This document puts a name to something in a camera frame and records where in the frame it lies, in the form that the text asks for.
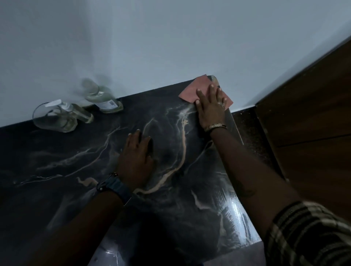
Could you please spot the person's left hand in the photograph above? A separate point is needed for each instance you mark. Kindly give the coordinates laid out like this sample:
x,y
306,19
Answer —
x,y
135,164

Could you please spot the person's right hand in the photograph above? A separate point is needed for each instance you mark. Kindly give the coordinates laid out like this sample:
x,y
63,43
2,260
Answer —
x,y
211,112

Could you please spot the person's right middle finger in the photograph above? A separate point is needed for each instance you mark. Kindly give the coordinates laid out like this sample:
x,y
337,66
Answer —
x,y
212,93

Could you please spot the person's left fingers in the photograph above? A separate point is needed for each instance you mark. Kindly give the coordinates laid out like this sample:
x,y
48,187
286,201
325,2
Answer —
x,y
137,144

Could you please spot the person's right thumb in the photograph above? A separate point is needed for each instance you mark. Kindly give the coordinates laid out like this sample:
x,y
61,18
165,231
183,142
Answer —
x,y
198,107

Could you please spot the pink cleaning cloth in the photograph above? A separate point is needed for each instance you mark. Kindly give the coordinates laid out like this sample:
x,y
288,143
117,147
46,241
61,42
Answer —
x,y
192,90

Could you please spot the person's left forearm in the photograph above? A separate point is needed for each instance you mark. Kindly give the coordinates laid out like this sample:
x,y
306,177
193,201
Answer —
x,y
82,227

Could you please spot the person's right forearm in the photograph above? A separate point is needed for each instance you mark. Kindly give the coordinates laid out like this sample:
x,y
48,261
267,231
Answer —
x,y
246,175

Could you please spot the dark blue wristwatch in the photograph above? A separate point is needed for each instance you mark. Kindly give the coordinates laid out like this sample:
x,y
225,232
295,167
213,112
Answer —
x,y
116,187

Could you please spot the clear labelled glass bottle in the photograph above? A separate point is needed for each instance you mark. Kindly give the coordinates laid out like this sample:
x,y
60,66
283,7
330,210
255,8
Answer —
x,y
102,100

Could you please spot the clear pump dispenser bottle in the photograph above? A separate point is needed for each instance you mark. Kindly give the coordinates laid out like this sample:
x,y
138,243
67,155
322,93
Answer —
x,y
59,117

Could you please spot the brown wooden door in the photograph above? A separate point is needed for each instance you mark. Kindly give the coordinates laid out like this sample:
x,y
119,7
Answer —
x,y
312,131

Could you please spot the plaid shirt sleeve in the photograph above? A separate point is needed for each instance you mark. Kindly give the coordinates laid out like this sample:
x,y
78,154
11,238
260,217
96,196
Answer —
x,y
309,235

